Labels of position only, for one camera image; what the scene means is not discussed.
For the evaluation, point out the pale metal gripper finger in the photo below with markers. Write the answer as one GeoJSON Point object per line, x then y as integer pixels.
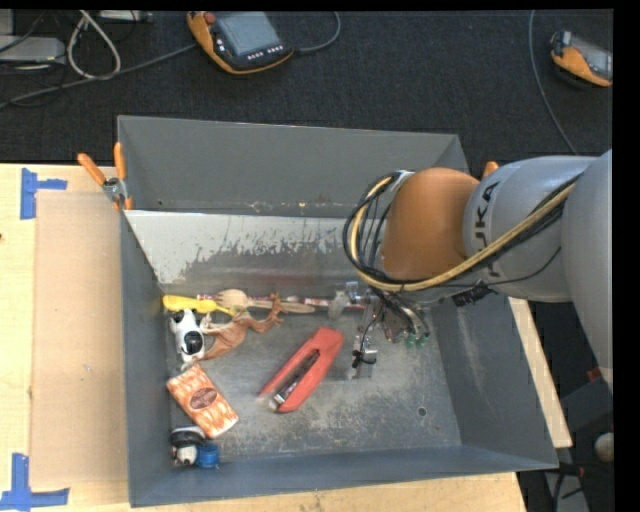
{"type": "Point", "coordinates": [367, 356]}
{"type": "Point", "coordinates": [357, 294]}

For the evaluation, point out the red utility knife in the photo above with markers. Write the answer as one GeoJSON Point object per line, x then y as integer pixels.
{"type": "Point", "coordinates": [310, 365]}

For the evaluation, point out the grey metal bin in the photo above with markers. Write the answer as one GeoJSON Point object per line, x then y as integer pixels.
{"type": "Point", "coordinates": [310, 410]}

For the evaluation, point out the brown toy animal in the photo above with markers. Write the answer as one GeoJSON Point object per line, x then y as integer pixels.
{"type": "Point", "coordinates": [235, 332]}

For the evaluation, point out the yellow plastic toy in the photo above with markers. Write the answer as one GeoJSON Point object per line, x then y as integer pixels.
{"type": "Point", "coordinates": [190, 303]}

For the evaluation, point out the orange patterned packet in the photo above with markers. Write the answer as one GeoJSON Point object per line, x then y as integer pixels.
{"type": "Point", "coordinates": [202, 400]}

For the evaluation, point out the black and white toy cow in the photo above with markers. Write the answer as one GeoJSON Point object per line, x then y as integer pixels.
{"type": "Point", "coordinates": [189, 340]}

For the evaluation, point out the small blue cup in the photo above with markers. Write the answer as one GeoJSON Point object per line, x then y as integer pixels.
{"type": "Point", "coordinates": [208, 456]}

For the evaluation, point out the small black and white toy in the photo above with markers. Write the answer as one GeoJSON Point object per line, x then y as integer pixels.
{"type": "Point", "coordinates": [184, 447]}

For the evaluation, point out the brown cardboard board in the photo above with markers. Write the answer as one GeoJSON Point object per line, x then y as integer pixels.
{"type": "Point", "coordinates": [75, 340]}

